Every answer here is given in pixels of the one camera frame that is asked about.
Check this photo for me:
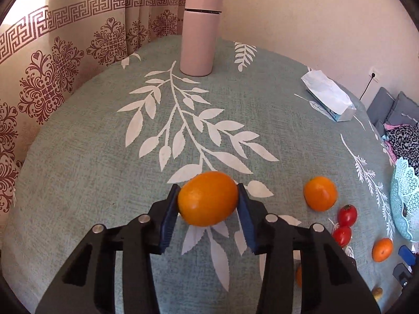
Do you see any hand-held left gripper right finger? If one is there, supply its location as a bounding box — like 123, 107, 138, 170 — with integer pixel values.
236, 182, 382, 314

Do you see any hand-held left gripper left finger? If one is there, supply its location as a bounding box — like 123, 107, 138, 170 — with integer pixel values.
34, 183, 182, 314

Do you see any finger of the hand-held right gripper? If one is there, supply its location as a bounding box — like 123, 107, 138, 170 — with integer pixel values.
393, 263, 412, 289
398, 245, 417, 266

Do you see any small orange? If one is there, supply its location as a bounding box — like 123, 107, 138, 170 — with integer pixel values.
372, 238, 393, 263

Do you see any large smooth oval orange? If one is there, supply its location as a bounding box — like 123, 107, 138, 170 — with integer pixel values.
178, 171, 239, 227

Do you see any light blue lattice basket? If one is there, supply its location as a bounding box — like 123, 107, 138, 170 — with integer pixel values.
390, 157, 419, 243

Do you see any red tomato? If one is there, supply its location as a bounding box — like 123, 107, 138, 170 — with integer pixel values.
338, 204, 357, 227
332, 226, 353, 248

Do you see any leopard print cloth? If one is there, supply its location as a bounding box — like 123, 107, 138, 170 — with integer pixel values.
386, 127, 419, 177

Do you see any light blue tissue box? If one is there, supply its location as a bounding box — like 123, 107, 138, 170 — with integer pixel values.
306, 88, 357, 122

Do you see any grey back cushion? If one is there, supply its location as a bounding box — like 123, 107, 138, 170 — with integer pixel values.
386, 92, 419, 126

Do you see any white tissue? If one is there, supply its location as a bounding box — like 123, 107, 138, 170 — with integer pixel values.
300, 70, 353, 115

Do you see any pink thermos bottle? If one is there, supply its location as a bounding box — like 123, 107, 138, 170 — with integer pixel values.
180, 0, 223, 77

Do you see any patterned beige curtain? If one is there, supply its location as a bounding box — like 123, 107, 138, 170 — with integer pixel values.
0, 0, 184, 223

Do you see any black power cable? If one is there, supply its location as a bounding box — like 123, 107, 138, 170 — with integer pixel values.
359, 76, 374, 101

